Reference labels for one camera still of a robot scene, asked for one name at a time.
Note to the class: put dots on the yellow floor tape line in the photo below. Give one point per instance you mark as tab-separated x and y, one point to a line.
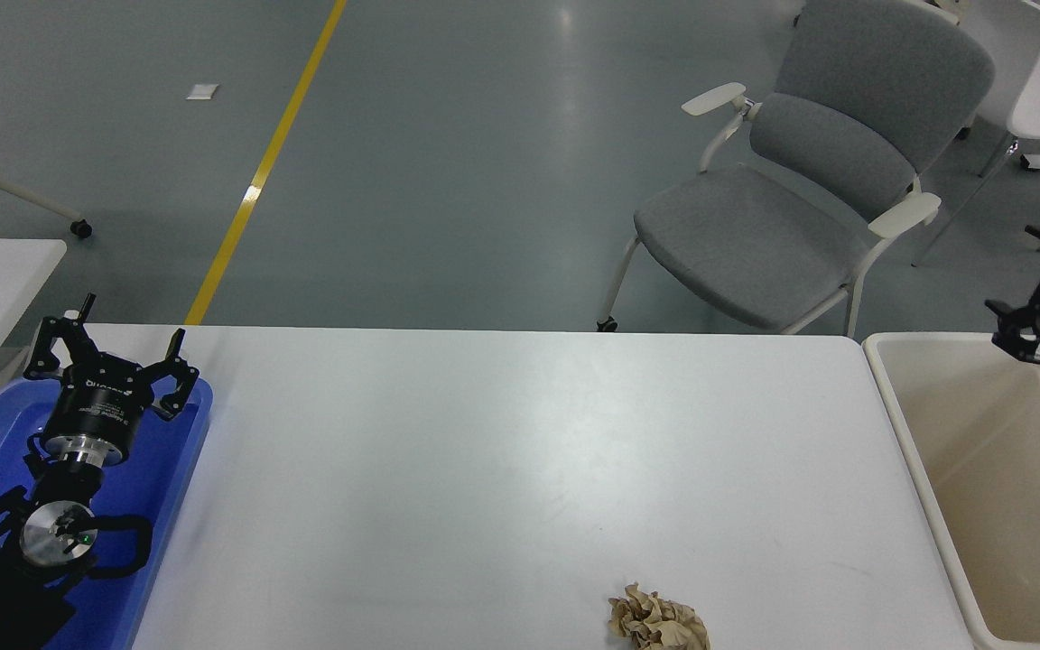
258	171

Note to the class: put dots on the white rolling chair base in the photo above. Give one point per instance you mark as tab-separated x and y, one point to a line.
5	188

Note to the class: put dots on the white paper scrap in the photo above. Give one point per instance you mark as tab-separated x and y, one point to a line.
200	92

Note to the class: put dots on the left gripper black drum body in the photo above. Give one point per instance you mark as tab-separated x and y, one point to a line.
100	402

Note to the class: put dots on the large pale plastic bin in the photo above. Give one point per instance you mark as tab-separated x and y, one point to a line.
1007	506

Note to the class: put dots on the grey padded armchair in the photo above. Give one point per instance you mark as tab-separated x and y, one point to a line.
755	244

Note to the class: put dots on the blue plastic tray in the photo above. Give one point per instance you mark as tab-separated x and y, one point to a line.
159	478

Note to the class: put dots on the tan paper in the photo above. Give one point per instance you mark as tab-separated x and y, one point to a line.
660	623

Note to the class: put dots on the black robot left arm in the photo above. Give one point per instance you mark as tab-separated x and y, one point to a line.
51	533

